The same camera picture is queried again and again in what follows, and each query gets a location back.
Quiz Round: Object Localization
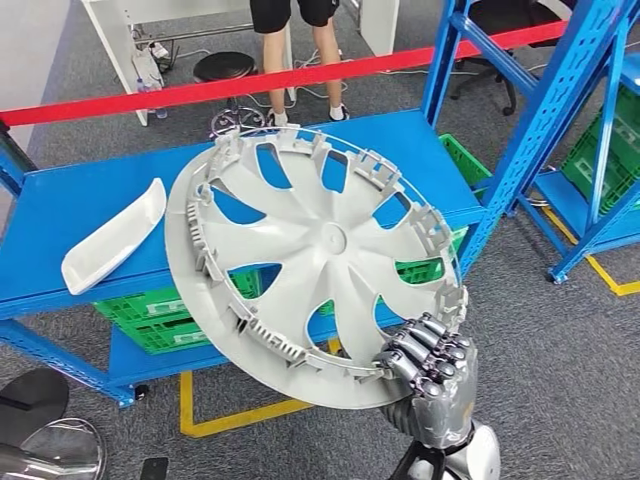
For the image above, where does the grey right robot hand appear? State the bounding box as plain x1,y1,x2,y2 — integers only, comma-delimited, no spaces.
372,312,478,452

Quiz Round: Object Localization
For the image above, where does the grey plastic wheel hubcap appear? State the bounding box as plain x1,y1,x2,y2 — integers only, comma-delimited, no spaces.
164,124,470,411

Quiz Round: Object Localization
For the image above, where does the blue metal shelf rack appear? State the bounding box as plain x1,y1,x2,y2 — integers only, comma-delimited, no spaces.
517,0,640,286
0,0,626,409

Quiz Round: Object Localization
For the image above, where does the white curved trim part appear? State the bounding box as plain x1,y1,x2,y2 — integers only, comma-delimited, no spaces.
60,177,168,297

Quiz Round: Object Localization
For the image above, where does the green plastic crate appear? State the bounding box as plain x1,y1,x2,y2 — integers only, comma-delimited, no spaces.
395,227,469,286
93,263,284,327
117,316,214,356
438,132,494,200
559,84,640,217

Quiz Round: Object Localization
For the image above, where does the yellow floor tape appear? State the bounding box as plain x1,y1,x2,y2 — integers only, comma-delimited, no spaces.
542,206,640,297
179,337,343,440

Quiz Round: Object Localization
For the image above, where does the black robot foot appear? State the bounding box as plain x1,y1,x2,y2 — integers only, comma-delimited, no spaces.
139,457,170,480

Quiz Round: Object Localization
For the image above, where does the black office chair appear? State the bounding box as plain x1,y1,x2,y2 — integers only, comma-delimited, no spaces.
450,0,576,117

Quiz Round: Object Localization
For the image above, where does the black round stool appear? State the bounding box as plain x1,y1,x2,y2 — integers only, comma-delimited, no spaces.
192,51,267,137

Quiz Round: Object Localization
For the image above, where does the red barrier tape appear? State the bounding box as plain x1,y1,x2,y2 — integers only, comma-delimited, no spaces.
0,19,571,128

